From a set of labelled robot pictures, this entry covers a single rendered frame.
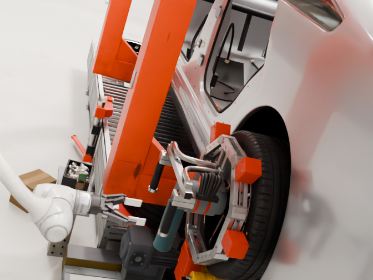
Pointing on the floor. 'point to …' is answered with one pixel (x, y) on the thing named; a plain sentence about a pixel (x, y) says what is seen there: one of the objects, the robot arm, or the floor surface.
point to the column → (56, 249)
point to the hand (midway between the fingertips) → (140, 212)
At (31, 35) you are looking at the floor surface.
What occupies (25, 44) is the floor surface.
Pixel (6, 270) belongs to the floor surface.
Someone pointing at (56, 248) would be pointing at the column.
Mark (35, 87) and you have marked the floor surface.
